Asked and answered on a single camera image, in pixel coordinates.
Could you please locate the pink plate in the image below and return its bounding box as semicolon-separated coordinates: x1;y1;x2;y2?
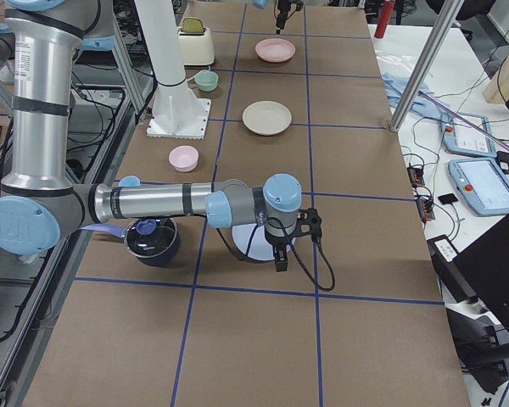
254;38;296;64

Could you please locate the red bottle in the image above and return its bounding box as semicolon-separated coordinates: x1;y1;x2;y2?
374;0;395;39

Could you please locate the blue plate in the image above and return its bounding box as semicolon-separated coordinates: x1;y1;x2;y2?
232;224;274;261

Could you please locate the cream toaster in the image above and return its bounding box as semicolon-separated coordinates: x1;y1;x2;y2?
177;17;215;66

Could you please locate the black laptop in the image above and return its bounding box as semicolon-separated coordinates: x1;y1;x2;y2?
428;213;509;331

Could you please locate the green bowl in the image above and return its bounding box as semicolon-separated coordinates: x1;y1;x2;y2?
194;70;219;92

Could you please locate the lower teach pendant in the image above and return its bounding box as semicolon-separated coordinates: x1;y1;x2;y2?
447;158;509;216

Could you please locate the light blue cup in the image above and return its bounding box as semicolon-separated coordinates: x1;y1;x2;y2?
118;176;141;187

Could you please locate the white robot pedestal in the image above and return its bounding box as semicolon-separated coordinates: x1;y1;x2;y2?
135;0;211;139

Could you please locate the green grabber stick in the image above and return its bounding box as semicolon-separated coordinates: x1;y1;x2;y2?
418;91;509;152

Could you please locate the cream plate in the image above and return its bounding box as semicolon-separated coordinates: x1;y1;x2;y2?
242;101;292;136

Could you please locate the teach pendant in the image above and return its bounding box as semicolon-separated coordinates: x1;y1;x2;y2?
439;113;496;159
447;158;509;216

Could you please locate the upper teach pendant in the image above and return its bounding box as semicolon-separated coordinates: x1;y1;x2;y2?
439;113;496;159

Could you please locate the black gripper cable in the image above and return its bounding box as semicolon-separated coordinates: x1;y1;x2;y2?
218;211;337;292

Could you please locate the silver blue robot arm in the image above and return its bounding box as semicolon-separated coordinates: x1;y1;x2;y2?
0;1;322;271

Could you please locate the dark blue pot with lid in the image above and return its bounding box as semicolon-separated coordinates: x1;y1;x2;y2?
82;217;181;267

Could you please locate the pink bowl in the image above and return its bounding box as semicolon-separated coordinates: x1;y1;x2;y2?
168;145;199;172

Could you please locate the aluminium frame post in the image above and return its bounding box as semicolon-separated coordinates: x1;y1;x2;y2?
389;0;464;132

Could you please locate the blue cloth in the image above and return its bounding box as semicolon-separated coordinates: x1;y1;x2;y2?
381;70;455;124

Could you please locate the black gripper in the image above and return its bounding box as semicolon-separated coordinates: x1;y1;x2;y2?
265;208;322;272

